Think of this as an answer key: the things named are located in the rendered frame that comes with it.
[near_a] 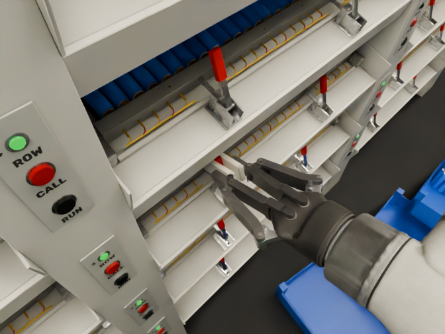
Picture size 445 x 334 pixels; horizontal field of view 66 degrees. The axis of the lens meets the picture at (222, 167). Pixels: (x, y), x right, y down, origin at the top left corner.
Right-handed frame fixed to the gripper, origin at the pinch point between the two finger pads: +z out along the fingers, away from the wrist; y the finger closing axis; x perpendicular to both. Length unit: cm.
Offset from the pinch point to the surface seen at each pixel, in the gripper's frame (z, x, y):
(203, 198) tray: 2.7, -6.4, -3.3
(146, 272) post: -1.6, -5.7, -17.6
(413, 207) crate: -14, -52, 53
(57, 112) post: -8.8, 24.9, -17.6
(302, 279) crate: -2, -60, 17
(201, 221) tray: 0.3, -7.8, -6.1
